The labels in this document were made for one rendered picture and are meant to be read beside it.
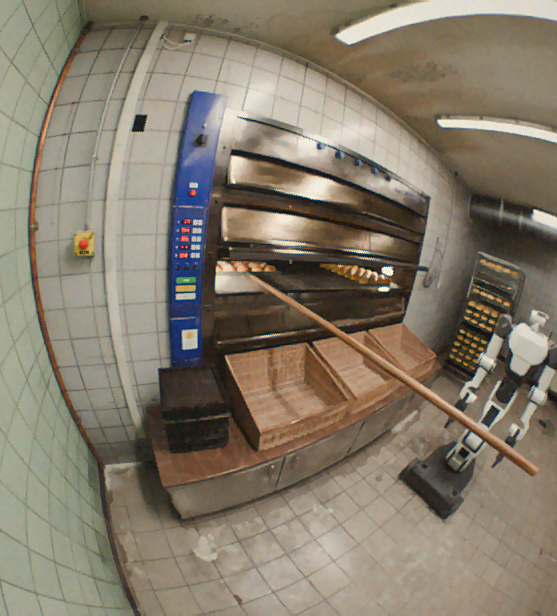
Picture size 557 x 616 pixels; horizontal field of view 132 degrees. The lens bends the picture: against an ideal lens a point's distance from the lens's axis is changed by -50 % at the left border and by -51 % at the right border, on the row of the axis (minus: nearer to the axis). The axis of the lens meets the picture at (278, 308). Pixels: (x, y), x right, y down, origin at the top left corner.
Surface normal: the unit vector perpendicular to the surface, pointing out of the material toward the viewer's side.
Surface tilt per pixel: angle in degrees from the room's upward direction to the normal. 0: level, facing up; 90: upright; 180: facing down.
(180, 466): 0
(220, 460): 0
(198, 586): 0
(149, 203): 90
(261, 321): 70
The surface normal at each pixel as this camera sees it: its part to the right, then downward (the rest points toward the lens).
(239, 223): 0.51, 0.03
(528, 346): -0.89, 0.04
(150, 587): 0.14, -0.93
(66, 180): 0.50, 0.37
